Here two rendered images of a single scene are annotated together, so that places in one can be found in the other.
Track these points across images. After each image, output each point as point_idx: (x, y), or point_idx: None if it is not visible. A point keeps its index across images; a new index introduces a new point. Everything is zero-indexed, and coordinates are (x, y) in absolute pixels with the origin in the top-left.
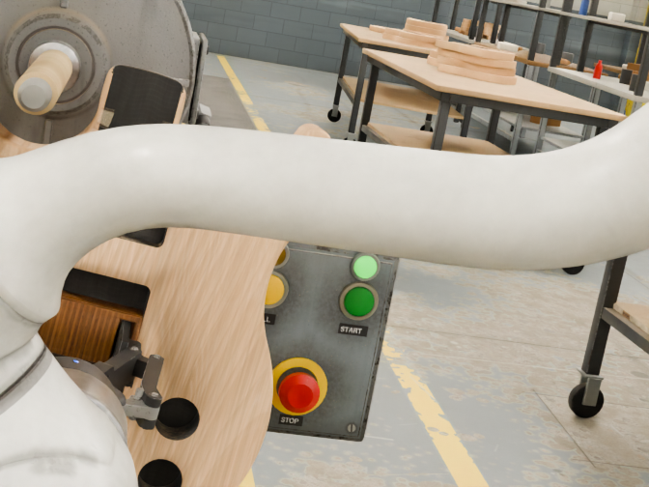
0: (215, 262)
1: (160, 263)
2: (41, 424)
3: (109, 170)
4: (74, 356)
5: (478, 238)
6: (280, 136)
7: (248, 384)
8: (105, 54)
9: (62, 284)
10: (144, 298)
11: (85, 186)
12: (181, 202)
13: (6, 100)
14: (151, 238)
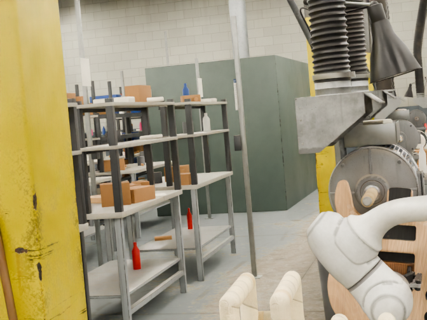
0: None
1: (416, 246)
2: (382, 275)
3: (386, 211)
4: None
5: None
6: (424, 196)
7: None
8: (387, 185)
9: (380, 241)
10: (413, 258)
11: (381, 216)
12: (403, 216)
13: (359, 206)
14: (412, 239)
